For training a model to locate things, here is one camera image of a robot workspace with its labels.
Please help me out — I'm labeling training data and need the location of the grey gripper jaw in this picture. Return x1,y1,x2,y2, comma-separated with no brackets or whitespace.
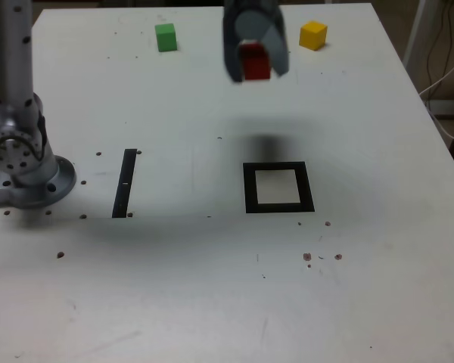
222,6,247,85
234,8,291,79

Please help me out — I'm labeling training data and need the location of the black tape square outline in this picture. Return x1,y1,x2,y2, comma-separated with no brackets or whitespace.
242,160,316,215

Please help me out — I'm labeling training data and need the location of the white cable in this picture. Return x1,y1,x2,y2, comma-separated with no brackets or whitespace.
418,48,454,144

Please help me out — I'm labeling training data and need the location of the black hanging cable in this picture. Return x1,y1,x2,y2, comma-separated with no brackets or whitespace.
425,0,454,88

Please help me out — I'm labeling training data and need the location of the black tape strip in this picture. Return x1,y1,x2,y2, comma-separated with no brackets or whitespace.
111,147,138,219

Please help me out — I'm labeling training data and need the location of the yellow cube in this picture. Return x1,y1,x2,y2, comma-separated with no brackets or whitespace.
298,20,329,51

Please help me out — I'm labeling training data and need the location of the red cube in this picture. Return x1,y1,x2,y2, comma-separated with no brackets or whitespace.
238,42,272,82

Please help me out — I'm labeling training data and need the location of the white post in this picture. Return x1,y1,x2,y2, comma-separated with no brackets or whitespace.
402,0,446,90

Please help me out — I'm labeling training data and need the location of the green cube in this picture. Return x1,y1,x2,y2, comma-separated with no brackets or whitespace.
154,23,179,53

